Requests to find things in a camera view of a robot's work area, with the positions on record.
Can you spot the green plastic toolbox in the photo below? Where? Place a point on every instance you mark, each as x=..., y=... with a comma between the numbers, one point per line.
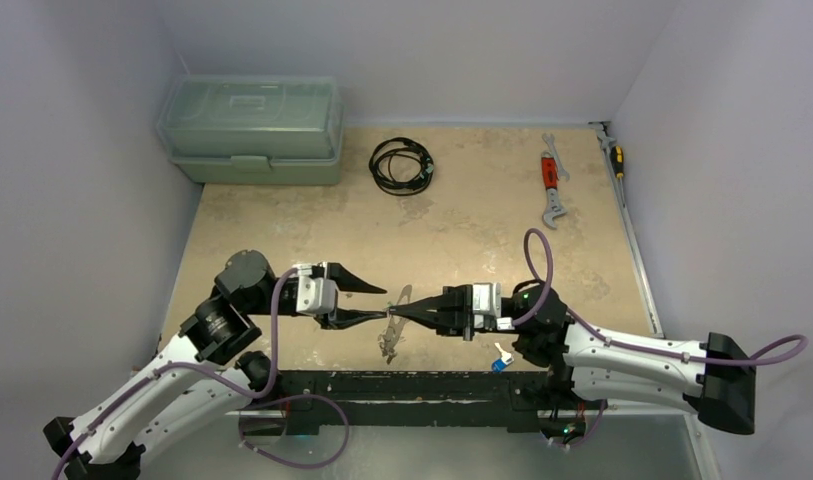
x=254, y=129

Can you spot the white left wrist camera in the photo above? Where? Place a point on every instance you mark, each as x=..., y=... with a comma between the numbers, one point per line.
x=316, y=292

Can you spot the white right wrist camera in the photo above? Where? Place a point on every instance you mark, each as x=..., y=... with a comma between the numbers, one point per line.
x=486, y=307

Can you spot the yellow black screwdriver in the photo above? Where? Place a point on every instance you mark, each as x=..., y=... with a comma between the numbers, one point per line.
x=617, y=164

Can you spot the large metal keyring with keys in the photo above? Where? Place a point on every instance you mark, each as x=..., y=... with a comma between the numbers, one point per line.
x=392, y=334

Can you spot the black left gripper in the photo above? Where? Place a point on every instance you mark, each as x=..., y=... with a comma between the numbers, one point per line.
x=347, y=282

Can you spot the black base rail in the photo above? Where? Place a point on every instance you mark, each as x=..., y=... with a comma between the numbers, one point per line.
x=517, y=401

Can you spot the silver open-end wrench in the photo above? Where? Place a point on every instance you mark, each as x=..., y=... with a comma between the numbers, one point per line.
x=549, y=139

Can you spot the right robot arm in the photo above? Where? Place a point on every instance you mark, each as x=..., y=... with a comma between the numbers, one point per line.
x=585, y=363

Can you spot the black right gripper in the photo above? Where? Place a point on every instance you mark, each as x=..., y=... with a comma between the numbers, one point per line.
x=454, y=312

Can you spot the aluminium side rail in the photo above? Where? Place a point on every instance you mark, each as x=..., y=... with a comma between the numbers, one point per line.
x=699, y=446

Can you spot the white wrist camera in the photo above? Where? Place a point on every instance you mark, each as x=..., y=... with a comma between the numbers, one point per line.
x=486, y=307
x=316, y=292

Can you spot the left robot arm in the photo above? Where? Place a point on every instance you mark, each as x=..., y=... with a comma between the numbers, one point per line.
x=223, y=357

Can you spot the red handled adjustable wrench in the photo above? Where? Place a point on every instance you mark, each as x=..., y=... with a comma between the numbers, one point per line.
x=552, y=171

